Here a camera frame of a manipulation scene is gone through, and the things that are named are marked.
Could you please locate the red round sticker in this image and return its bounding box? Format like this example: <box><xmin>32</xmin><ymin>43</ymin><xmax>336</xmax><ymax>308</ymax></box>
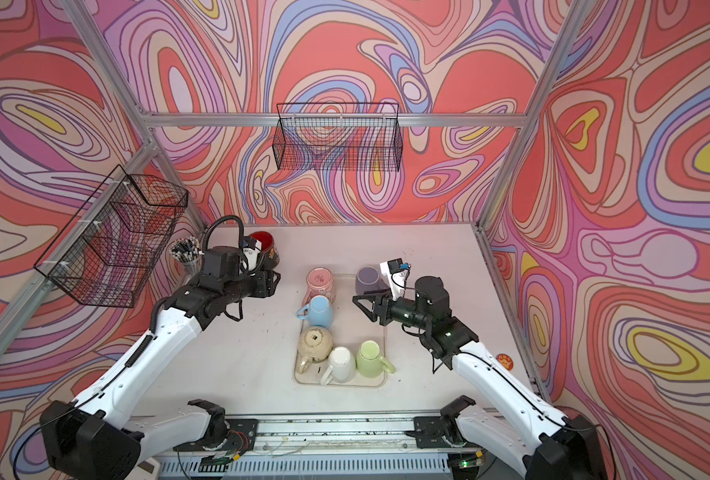
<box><xmin>496</xmin><ymin>353</ymin><xmax>514</xmax><ymax>371</ymax></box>

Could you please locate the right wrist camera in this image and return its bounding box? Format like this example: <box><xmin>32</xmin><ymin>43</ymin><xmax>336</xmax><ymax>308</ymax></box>
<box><xmin>380</xmin><ymin>258</ymin><xmax>410</xmax><ymax>300</ymax></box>

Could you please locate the black mug red inside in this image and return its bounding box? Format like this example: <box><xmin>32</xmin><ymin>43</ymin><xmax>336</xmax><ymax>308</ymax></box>
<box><xmin>250</xmin><ymin>231</ymin><xmax>280</xmax><ymax>270</ymax></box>

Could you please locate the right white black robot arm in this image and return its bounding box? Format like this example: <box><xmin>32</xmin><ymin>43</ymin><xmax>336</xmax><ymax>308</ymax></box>
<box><xmin>352</xmin><ymin>276</ymin><xmax>609</xmax><ymax>479</ymax></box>

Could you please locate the pink mug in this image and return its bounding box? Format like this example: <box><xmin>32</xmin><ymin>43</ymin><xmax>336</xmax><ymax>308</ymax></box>
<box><xmin>302</xmin><ymin>267</ymin><xmax>336</xmax><ymax>304</ymax></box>

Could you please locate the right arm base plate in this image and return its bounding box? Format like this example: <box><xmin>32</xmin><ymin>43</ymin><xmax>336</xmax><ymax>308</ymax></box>
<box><xmin>405</xmin><ymin>415</ymin><xmax>477</xmax><ymax>449</ymax></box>

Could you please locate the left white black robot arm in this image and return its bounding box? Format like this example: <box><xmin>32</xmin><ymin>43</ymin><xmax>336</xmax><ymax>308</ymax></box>
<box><xmin>39</xmin><ymin>246</ymin><xmax>281</xmax><ymax>479</ymax></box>

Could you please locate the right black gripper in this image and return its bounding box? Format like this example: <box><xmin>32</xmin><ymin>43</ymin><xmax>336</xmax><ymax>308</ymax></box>
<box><xmin>353</xmin><ymin>286</ymin><xmax>432</xmax><ymax>331</ymax></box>

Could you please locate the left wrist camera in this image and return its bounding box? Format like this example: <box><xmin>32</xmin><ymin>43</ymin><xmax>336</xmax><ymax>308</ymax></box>
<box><xmin>241</xmin><ymin>236</ymin><xmax>261</xmax><ymax>271</ymax></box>

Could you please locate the back black wire basket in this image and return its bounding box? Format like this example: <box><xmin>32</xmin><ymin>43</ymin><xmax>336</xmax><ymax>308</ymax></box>
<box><xmin>272</xmin><ymin>100</ymin><xmax>403</xmax><ymax>173</ymax></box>

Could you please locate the light green mug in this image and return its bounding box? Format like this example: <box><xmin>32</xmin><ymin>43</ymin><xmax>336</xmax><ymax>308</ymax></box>
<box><xmin>356</xmin><ymin>340</ymin><xmax>396</xmax><ymax>378</ymax></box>

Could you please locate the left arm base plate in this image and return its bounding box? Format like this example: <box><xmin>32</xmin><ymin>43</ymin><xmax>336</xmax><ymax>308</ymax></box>
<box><xmin>173</xmin><ymin>417</ymin><xmax>258</xmax><ymax>453</ymax></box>

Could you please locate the beige teapot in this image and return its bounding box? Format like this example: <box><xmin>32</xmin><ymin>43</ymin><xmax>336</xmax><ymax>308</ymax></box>
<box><xmin>296</xmin><ymin>326</ymin><xmax>334</xmax><ymax>374</ymax></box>

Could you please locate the beige serving tray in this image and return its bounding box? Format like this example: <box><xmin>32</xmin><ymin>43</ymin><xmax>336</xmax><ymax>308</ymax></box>
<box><xmin>293</xmin><ymin>274</ymin><xmax>389</xmax><ymax>389</ymax></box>

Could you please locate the left black wire basket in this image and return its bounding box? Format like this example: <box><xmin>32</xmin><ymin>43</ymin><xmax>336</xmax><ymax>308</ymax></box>
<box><xmin>33</xmin><ymin>166</ymin><xmax>189</xmax><ymax>308</ymax></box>

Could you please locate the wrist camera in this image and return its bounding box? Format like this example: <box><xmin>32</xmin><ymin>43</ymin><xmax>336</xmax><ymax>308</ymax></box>
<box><xmin>380</xmin><ymin>258</ymin><xmax>410</xmax><ymax>300</ymax></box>
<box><xmin>241</xmin><ymin>236</ymin><xmax>261</xmax><ymax>271</ymax></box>

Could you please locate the white mug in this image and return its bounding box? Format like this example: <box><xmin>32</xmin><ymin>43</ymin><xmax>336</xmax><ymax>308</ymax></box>
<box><xmin>319</xmin><ymin>346</ymin><xmax>356</xmax><ymax>385</ymax></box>

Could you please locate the purple mug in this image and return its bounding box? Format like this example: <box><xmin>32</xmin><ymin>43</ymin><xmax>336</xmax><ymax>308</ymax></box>
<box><xmin>355</xmin><ymin>266</ymin><xmax>387</xmax><ymax>295</ymax></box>

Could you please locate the black wire basket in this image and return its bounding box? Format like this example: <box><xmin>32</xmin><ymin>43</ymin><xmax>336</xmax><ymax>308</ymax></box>
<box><xmin>272</xmin><ymin>100</ymin><xmax>403</xmax><ymax>173</ymax></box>
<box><xmin>33</xmin><ymin>166</ymin><xmax>189</xmax><ymax>308</ymax></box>

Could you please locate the metal cup of pens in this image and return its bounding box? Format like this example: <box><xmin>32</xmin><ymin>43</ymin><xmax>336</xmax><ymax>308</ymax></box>
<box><xmin>169</xmin><ymin>236</ymin><xmax>203</xmax><ymax>277</ymax></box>

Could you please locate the light blue mug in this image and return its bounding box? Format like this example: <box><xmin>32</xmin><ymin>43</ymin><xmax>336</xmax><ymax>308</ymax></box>
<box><xmin>296</xmin><ymin>295</ymin><xmax>334</xmax><ymax>329</ymax></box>

